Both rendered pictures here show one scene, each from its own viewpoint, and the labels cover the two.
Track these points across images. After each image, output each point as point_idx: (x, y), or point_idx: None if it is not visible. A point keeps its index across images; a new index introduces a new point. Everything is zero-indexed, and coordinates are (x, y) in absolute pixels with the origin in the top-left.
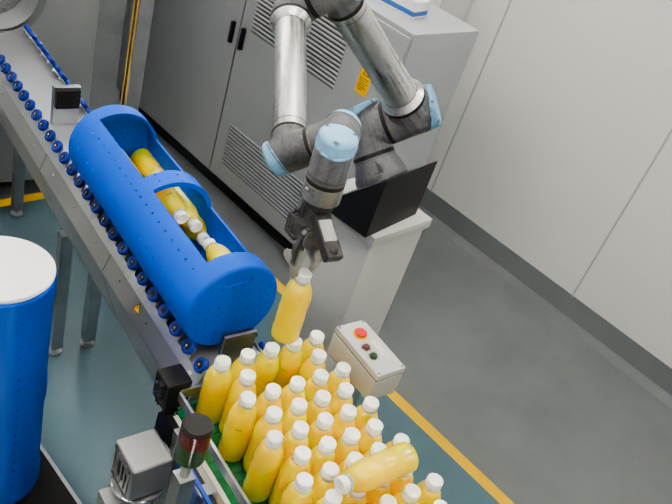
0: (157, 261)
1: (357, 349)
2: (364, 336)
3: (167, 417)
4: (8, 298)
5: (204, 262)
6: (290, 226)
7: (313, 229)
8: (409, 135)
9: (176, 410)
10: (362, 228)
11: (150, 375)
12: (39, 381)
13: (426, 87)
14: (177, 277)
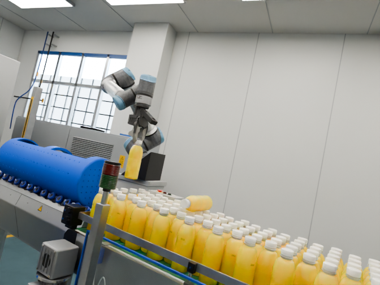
0: (57, 168)
1: (161, 193)
2: (162, 190)
3: (72, 230)
4: None
5: (85, 159)
6: (130, 119)
7: (142, 114)
8: (153, 145)
9: (76, 227)
10: (142, 177)
11: None
12: None
13: (156, 126)
14: (70, 168)
